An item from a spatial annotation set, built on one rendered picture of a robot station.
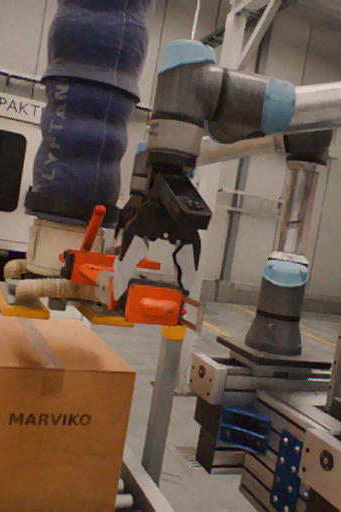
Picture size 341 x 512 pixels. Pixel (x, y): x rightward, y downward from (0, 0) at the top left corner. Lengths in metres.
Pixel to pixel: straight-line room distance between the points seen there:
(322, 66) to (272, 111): 12.09
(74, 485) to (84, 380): 0.26
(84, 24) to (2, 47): 9.10
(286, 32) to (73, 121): 11.34
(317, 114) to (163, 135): 0.30
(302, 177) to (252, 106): 0.82
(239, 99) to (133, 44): 0.58
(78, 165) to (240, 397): 0.68
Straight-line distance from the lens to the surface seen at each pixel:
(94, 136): 1.22
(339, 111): 0.95
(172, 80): 0.75
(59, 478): 1.39
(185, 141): 0.73
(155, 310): 0.69
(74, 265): 1.03
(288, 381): 1.45
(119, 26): 1.28
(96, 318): 1.19
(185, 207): 0.66
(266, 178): 11.78
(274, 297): 1.40
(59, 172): 1.23
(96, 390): 1.33
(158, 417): 1.96
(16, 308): 1.15
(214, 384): 1.34
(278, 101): 0.77
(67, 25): 1.29
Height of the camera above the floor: 1.30
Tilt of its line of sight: 3 degrees down
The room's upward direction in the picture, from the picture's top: 9 degrees clockwise
